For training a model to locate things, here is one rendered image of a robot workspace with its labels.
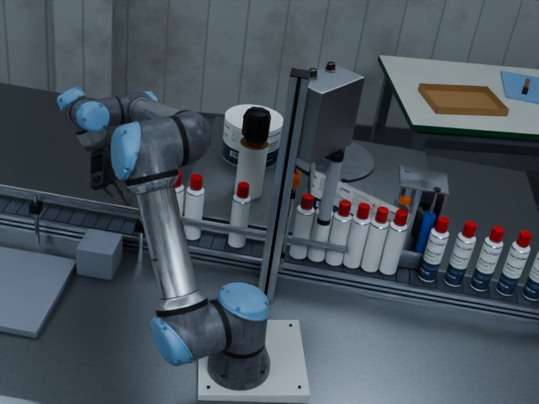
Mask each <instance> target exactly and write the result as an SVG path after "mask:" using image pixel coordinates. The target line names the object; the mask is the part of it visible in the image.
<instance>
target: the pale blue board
mask: <svg viewBox="0 0 539 404"><path fill-rule="evenodd" d="M500 74H501V78H502V82H503V86H504V90H505V97H506V99H515V100H519V101H524V102H528V103H536V104H539V77H534V76H530V75H522V74H517V73H512V72H507V71H501V72H500ZM526 79H530V82H529V89H528V93H527V95H524V94H521V93H522V90H523V87H524V85H525V80H526Z"/></svg>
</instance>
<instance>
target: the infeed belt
mask: <svg viewBox="0 0 539 404"><path fill-rule="evenodd" d="M31 201H32V200H29V199H24V198H19V197H13V196H6V195H2V194H0V212H4V213H9V214H14V215H19V216H27V217H32V218H34V214H31V213H29V204H30V202H31ZM101 213H102V214H101ZM38 218H39V219H41V220H50V221H54V222H59V223H64V224H73V225H77V226H82V227H87V228H95V229H100V230H104V231H109V232H117V233H123V234H127V235H132V236H139V233H138V232H135V223H136V221H137V219H138V218H133V217H129V216H128V217H126V216H120V215H114V214H111V213H106V212H97V211H92V210H90V211H89V210H88V209H83V208H77V209H76V208H75V207H70V206H64V205H61V204H52V203H47V202H43V210H42V211H41V212H40V214H39V215H38ZM215 234H216V235H215ZM228 235H229V234H224V233H219V232H217V233H215V232H211V231H206V230H204V231H203V230H201V238H200V239H199V240H197V241H188V240H187V242H188V245H190V246H195V247H200V248H208V249H213V250H217V251H222V252H227V253H236V254H240V255H245V256H250V257H258V258H263V252H264V247H265V240H256V239H252V238H247V237H246V240H245V247H244V248H240V249H235V248H230V247H229V246H228V239H229V238H228ZM289 252H290V245H286V256H285V259H284V262H286V263H290V264H295V265H303V266H308V267H313V268H317V269H326V270H330V271H335V272H340V273H349V274H353V275H358V276H363V277H371V278H376V279H380V280H385V281H394V282H399V283H403V284H408V285H416V286H421V287H426V288H430V289H439V290H443V291H449V292H453V293H462V294H466V295H471V296H476V297H484V298H489V299H493V300H498V301H507V302H512V303H516V304H521V305H529V306H534V307H539V301H536V302H532V301H528V300H526V299H524V298H523V297H522V295H521V293H522V290H523V288H524V286H519V285H517V287H516V289H515V292H514V294H513V296H511V297H503V296H501V295H500V294H498V293H497V292H496V285H497V283H498V282H497V281H490V283H489V286H488V290H487V291H486V292H484V293H479V292H476V291H474V290H473V289H471V287H470V285H469V283H470V281H471V279H472V278H471V277H466V276H464V279H463V281H462V284H461V286H460V287H459V288H452V287H449V286H447V285H446V284H445V283H444V276H445V273H443V272H438V273H437V276H436V280H435V281H434V282H433V283H425V282H422V281H421V280H420V279H419V278H418V273H419V269H410V268H406V267H401V266H397V269H396V273H395V275H393V276H385V275H383V274H381V273H380V272H379V270H378V271H377V272H376V273H365V272H364V271H362V270H361V268H360V267H359V268H358V269H347V268H346V267H344V266H343V264H341V265H340V266H339V267H331V266H329V265H327V264H326V263H325V259H324V261H323V262H322V263H313V262H311V261H309V260H308V259H307V258H306V259H304V260H302V261H296V260H294V259H292V258H291V257H290V255H289Z"/></svg>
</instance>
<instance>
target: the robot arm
mask: <svg viewBox="0 0 539 404"><path fill-rule="evenodd" d="M57 103H58V105H59V107H60V109H61V110H60V111H62V112H63V114H64V116H65V117H66V119H67V121H68V123H69V124H70V125H71V128H72V129H73V131H74V133H75V134H76V137H77V138H78V139H79V141H80V143H81V144H82V145H83V146H84V148H85V150H86V151H87V152H92V153H91V183H90V187H91V188H92V189H93V190H95V191H97V190H100V189H103V190H104V191H105V192H106V193H107V194H108V195H110V196H112V197H113V198H115V199H116V200H118V201H119V202H121V203H122V204H125V205H127V206H130V205H132V200H133V196H132V192H134V193H135V194H136V198H137V201H138V205H139V209H140V215H141V219H142V222H143V226H144V232H145V236H146V240H147V243H148V250H149V253H150V257H151V261H152V267H153V271H154V274H155V278H156V284H157V288H158V291H159V295H160V301H159V302H158V304H157V306H156V315H157V317H154V318H153V319H152V320H151V322H150V326H151V332H152V337H153V340H154V342H155V343H156V347H157V349H158V350H159V351H160V354H161V355H162V357H163V358H164V359H165V361H166V362H168V363H169V364H170V365H172V366H181V365H183V364H186V363H193V362H194V361H196V360H198V359H201V358H205V357H207V356H209V358H208V372H209V376H210V377H211V379H212V380H214V381H215V383H216V384H218V385H219V386H222V387H224V388H226V389H228V390H238V391H243V390H251V389H254V388H256V387H258V386H260V385H261V384H262V383H263V382H264V381H265V380H266V379H267V378H268V376H269V374H270V357H269V355H268V352H267V349H266V347H265V337H266V329H267V321H268V316H269V302H268V299H267V296H266V295H265V294H264V293H263V292H262V291H261V290H260V289H259V288H257V287H255V286H253V285H249V284H246V283H241V282H233V283H229V284H227V285H224V286H223V287H222V288H221V290H220V291H219V293H218V294H217V299H214V300H211V301H208V300H207V297H206V295H205V294H203V293H202V292H200V291H199V290H198V288H197V282H196V278H195V274H194V270H193V264H192V260H191V257H190V253H189V249H188V242H187V239H186V235H185V231H184V225H183V221H182V218H181V214H180V208H179V204H178V200H177V196H176V190H175V186H174V185H175V183H176V181H177V179H178V177H179V172H178V169H177V168H180V167H183V166H187V165H190V164H193V163H196V162H197V161H198V160H199V159H201V158H202V157H203V156H204V155H205V153H206V152H207V151H208V149H209V147H210V144H211V141H212V130H211V127H210V125H209V122H208V121H207V120H206V118H205V117H203V116H202V115H200V114H198V113H196V112H195V111H190V110H181V111H179V110H177V109H175V108H173V107H170V106H167V105H165V104H163V103H160V102H158V99H157V97H156V96H155V94H154V93H153V92H151V91H145V92H143V91H140V92H137V93H134V94H129V95H120V96H115V97H110V98H105V99H96V100H88V99H87V97H86V95H85V94H84V93H83V91H82V90H81V88H79V87H75V88H72V89H70V90H68V91H65V92H64V93H62V94H61V95H60V96H59V97H58V98H57ZM125 123H128V124H125ZM120 124H125V125H122V126H119V127H117V128H116V129H115V131H114V133H113V135H112V138H111V137H110V136H109V134H108V133H107V132H106V131H105V129H104V128H105V127H111V126H115V125H120ZM114 179H117V180H119V182H118V184H117V183H116V182H115V181H114ZM124 197H125V198H124Z"/></svg>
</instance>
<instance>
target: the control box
mask: <svg viewBox="0 0 539 404"><path fill-rule="evenodd" d="M335 65H336V66H335V69H336V71H335V73H328V72H326V71H325V68H323V69H321V70H318V73H317V76H318V78H317V79H310V81H309V85H308V90H307V95H306V104H305V109H304V114H303V119H302V128H301V133H300V139H299V144H298V153H297V158H299V159H300V160H303V161H304V162H306V163H308V164H312V163H313V162H316V161H318V160H320V159H322V158H324V157H326V156H328V155H330V154H332V153H335V152H337V151H339V150H341V149H343V148H345V147H347V146H349V145H351V141H352V137H353V133H354V129H355V122H356V118H357V114H358V109H359V103H360V99H361V94H362V90H363V84H364V79H365V78H364V77H363V76H361V75H358V74H356V73H354V72H353V71H349V70H347V69H346V68H344V67H341V66H339V65H337V64H335Z"/></svg>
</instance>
